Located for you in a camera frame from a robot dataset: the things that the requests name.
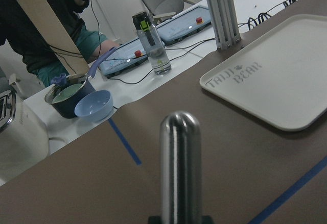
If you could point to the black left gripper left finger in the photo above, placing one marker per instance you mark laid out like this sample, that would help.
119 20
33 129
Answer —
154 220

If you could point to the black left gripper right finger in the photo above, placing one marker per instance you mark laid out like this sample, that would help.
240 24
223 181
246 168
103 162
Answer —
206 219

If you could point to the steel muddler black tip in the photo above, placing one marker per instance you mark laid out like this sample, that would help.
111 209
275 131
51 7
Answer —
180 169

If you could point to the blue bowl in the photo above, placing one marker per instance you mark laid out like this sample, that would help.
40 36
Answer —
95 106

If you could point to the cream toaster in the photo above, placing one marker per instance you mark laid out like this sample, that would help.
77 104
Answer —
24 137

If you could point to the clear water bottle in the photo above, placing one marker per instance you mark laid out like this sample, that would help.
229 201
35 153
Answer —
151 42

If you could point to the cream bear serving tray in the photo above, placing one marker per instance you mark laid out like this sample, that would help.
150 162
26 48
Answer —
279 78

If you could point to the blue teach pendant tablet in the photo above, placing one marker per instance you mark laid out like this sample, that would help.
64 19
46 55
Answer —
126 56
189 23

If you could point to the wooden board plank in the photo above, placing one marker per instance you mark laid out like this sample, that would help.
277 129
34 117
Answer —
53 32

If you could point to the person in dark shirt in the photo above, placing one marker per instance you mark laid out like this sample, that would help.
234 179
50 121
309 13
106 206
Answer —
38 56

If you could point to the dark saucepan purple handle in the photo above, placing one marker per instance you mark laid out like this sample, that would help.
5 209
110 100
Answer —
67 91

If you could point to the aluminium frame post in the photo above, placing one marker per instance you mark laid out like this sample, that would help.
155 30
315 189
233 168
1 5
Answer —
224 22

